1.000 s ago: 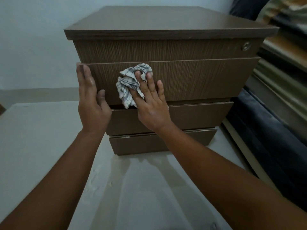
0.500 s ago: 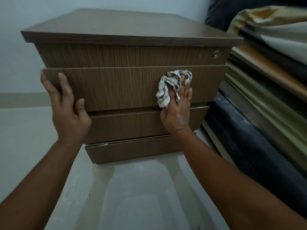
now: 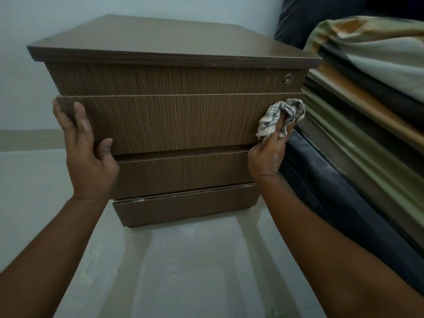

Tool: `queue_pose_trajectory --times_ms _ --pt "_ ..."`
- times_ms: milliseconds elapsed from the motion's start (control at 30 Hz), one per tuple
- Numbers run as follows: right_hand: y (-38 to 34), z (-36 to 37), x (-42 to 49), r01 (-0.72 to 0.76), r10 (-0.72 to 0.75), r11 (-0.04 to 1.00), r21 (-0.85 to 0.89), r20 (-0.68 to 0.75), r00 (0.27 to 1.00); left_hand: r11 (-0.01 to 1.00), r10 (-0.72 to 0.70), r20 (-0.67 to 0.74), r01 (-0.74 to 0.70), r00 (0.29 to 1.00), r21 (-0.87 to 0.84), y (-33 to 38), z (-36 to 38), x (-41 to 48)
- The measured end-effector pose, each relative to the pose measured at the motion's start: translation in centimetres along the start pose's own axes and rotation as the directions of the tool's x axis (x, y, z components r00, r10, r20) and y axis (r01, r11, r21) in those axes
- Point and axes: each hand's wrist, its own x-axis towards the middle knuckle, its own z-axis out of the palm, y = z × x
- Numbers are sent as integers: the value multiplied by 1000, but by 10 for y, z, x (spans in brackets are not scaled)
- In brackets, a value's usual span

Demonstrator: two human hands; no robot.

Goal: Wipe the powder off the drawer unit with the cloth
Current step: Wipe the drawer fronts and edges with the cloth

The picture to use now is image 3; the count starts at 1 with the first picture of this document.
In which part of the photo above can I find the person's right hand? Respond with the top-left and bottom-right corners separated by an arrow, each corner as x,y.
247,112 -> 297,179

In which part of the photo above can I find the white checkered cleaning cloth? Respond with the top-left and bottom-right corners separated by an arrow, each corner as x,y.
255,98 -> 307,143

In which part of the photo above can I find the person's left hand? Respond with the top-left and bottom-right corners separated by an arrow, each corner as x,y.
52,98 -> 121,202

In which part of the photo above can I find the brown wooden drawer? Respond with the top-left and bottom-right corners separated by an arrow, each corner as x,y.
112,183 -> 261,228
55,92 -> 306,156
112,149 -> 257,200

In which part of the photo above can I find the person's left forearm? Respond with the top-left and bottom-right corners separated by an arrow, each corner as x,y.
0,197 -> 110,318

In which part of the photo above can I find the wooden drawer with lock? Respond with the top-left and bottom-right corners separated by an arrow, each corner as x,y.
45,62 -> 309,96

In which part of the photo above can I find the person's right forearm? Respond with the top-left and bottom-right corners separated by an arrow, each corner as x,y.
257,174 -> 424,318

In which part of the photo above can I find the dark bed base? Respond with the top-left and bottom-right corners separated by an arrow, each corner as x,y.
280,127 -> 424,297

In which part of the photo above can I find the striped bed sheet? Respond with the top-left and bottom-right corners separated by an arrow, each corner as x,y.
298,15 -> 424,252

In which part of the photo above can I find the brown wooden drawer cabinet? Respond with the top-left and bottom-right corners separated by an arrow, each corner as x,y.
27,15 -> 324,228

